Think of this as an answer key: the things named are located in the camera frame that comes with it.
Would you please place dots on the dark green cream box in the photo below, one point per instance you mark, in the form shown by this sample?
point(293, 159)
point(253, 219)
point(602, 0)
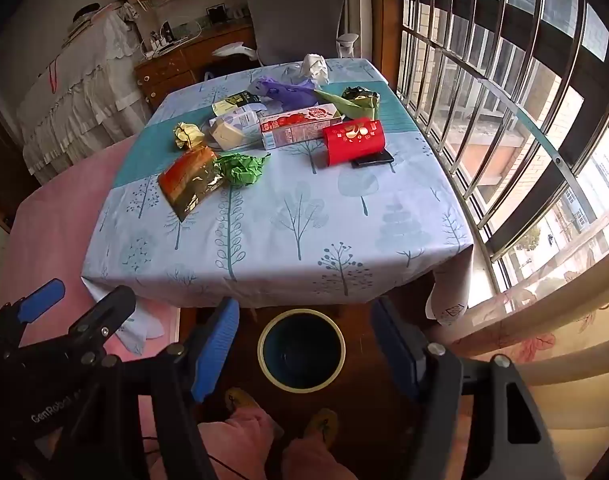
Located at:
point(229, 106)

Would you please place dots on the black box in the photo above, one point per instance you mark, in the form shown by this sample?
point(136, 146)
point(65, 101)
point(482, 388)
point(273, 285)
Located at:
point(377, 159)

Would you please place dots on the yellow rimmed round bin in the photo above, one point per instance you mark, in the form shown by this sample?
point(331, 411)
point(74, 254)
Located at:
point(302, 355)

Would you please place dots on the yellow paper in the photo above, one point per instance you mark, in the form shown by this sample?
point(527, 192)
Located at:
point(188, 135)

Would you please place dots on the window with metal bars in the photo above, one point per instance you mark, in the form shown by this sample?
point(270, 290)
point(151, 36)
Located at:
point(534, 85)

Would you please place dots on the sheer floral curtain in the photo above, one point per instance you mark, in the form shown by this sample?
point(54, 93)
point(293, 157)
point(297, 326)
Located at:
point(534, 340)

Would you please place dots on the purple plastic bag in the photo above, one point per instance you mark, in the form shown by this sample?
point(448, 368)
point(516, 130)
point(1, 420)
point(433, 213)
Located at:
point(284, 92)

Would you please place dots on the light green snack packet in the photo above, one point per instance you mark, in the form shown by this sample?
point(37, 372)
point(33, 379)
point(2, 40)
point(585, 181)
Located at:
point(347, 106)

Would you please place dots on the grey office chair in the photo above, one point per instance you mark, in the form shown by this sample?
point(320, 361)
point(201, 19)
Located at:
point(294, 15)

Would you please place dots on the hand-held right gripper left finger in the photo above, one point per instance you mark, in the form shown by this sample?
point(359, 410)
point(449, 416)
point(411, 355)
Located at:
point(214, 350)

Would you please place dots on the white paper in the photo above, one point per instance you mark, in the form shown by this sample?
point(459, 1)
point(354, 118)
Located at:
point(315, 67)

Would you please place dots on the tree printed tablecloth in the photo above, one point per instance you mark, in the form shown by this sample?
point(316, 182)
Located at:
point(294, 240)

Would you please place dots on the dark green packet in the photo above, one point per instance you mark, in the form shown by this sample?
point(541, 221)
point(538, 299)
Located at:
point(357, 93)

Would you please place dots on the pink bed sheet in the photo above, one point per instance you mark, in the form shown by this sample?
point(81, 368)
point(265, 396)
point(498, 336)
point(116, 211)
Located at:
point(54, 240)

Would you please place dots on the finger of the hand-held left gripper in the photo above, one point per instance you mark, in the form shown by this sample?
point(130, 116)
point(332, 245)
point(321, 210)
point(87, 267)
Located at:
point(104, 312)
point(39, 300)

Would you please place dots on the green paper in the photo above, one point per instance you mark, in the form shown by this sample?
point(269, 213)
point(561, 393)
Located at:
point(242, 169)

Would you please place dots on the purple white carton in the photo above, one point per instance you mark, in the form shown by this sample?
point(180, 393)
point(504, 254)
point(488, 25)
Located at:
point(245, 119)

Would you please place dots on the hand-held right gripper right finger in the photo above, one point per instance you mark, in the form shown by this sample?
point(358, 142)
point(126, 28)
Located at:
point(394, 350)

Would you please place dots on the person's left leg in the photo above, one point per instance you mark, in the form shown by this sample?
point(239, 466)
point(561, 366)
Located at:
point(234, 440)

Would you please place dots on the yellow slipper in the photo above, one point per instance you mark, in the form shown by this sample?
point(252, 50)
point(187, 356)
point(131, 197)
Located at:
point(322, 425)
point(239, 400)

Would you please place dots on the orange green foil snack packet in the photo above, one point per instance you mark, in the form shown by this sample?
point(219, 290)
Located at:
point(187, 185)

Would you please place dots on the beige cube box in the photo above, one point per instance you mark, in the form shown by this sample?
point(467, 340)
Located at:
point(228, 135)

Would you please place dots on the red white carton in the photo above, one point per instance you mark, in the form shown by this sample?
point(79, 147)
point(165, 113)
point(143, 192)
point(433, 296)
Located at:
point(299, 130)

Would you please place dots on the black picture frame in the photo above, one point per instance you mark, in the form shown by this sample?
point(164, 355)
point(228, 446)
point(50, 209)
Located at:
point(216, 13)

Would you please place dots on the wooden desk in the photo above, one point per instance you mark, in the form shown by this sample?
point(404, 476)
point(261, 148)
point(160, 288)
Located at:
point(169, 67)

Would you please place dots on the beige curtain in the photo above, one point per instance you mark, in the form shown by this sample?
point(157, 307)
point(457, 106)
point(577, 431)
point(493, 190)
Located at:
point(357, 0)

